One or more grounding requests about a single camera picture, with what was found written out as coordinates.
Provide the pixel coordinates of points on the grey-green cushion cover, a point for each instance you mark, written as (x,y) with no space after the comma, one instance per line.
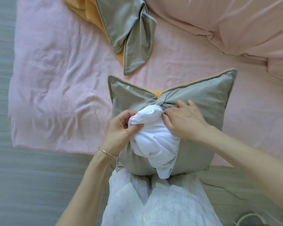
(202,96)
(127,25)

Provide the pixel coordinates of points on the person's left hand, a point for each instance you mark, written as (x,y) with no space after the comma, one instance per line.
(118,136)

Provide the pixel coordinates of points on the pink bed sheet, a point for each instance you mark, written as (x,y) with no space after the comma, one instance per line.
(61,80)

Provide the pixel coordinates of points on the person's right forearm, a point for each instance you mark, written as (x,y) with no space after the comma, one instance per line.
(254,162)

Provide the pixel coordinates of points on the person's left forearm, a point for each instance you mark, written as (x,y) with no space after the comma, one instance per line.
(87,193)

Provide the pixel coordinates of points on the person's white trousers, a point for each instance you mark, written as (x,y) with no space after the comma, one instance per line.
(167,204)

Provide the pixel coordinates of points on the white cushion insert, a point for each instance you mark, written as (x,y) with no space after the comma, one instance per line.
(155,141)

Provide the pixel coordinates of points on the person's right hand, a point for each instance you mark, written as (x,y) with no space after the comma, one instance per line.
(186,122)

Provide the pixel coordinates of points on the pink duvet with white ruffle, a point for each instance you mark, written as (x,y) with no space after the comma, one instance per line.
(238,25)

